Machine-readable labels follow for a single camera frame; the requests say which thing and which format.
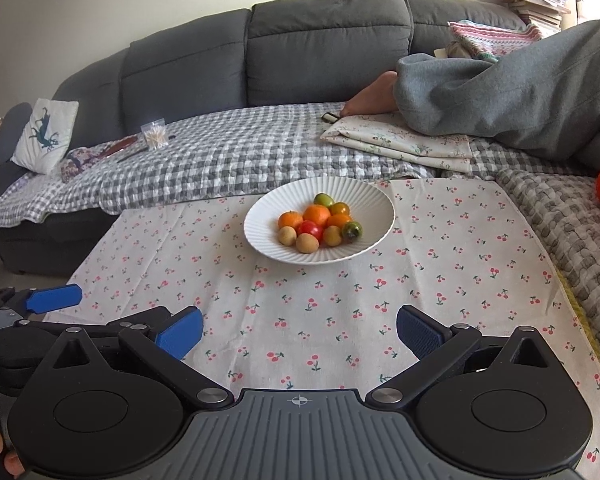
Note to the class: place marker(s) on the dark red booklet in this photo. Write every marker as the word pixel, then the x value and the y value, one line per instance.
pixel 120 145

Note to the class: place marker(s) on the folded floral cloth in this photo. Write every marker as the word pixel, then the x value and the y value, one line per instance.
pixel 405 140

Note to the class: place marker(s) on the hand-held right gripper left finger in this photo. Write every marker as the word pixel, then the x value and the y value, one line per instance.
pixel 180 332

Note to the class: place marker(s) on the white ribbed bowl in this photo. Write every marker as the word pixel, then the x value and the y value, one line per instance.
pixel 375 210

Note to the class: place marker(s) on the purple patterned cloth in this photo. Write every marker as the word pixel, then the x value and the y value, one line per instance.
pixel 80 160

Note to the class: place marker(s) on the grey woven blanket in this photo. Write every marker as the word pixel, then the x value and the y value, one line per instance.
pixel 555 220

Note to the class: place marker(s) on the cherry print tablecloth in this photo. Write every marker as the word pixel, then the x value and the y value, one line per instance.
pixel 330 300

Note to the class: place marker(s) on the grey sofa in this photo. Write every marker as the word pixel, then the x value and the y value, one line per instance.
pixel 325 40

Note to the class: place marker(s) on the grey checked blanket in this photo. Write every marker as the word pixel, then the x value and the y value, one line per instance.
pixel 230 150

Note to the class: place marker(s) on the small black device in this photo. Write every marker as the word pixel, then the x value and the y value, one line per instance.
pixel 330 116

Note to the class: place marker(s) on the clear cotton swab box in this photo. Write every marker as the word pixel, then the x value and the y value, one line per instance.
pixel 155 135

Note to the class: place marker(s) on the orange green tomato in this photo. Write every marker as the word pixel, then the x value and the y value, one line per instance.
pixel 340 208

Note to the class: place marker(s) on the tan longan fruit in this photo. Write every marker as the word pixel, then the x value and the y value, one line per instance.
pixel 307 243
pixel 332 236
pixel 286 236

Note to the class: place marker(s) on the stack of papers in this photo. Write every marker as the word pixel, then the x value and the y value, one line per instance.
pixel 535 2

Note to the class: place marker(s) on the pink knitted blanket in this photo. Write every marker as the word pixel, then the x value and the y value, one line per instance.
pixel 490 35

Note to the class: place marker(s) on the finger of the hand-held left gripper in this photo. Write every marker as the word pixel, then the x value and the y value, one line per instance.
pixel 55 297
pixel 140 316

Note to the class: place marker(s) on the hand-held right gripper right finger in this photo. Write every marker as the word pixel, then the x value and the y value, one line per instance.
pixel 420 332

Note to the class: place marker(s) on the dark green red tomato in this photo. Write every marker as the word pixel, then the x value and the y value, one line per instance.
pixel 352 230

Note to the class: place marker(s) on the white pillow with blue print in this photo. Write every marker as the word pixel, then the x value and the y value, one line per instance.
pixel 42 135

